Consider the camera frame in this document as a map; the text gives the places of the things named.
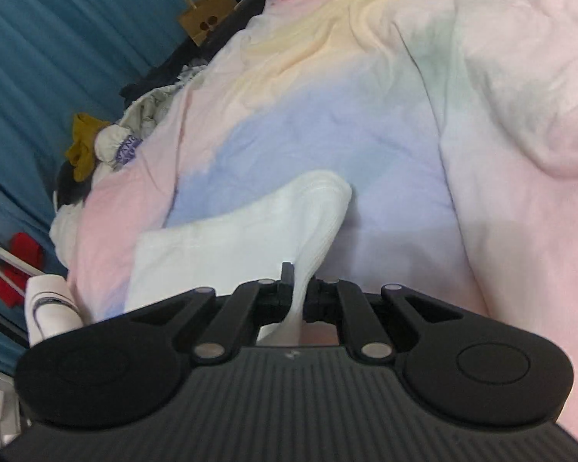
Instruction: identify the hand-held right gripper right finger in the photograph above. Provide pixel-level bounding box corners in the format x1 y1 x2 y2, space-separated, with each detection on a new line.
303 278 464 367

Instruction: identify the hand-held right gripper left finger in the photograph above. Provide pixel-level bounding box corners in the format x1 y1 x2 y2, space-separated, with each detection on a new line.
130 262 296 365

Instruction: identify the white ribbed sock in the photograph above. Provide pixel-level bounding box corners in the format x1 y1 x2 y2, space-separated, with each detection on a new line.
124 170 353 347

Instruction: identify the pastel rainbow blanket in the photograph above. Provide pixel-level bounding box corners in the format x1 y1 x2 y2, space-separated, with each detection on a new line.
65 0 578 448

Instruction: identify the white garment with purple print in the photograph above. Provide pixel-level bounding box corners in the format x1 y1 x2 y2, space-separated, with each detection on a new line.
94 124 143 171

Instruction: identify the plain white cloth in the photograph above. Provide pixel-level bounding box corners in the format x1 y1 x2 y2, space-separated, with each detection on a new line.
49 199 85 270

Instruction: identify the white sock with dark stripe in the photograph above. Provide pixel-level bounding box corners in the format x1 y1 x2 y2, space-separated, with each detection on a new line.
24 273 84 347

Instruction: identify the dark grey cloth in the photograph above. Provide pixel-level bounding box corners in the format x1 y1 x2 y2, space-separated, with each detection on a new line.
55 160 93 204

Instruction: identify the mustard yellow cloth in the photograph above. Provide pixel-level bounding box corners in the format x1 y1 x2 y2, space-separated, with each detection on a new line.
65 113 113 182

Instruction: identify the dark clothing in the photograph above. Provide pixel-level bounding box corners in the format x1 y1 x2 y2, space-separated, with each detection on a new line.
119 41 213 102

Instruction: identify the red cloth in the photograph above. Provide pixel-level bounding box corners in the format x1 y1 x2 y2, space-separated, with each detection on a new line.
8 232 45 270
0 276 26 308

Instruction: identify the white drying rack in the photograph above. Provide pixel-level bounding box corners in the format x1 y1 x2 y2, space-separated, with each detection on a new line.
0 230 45 295

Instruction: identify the brown paper bag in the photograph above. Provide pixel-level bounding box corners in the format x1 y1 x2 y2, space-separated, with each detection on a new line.
177 0 239 45

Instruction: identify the blue curtain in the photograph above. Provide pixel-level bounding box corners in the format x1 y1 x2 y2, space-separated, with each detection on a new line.
0 0 232 381

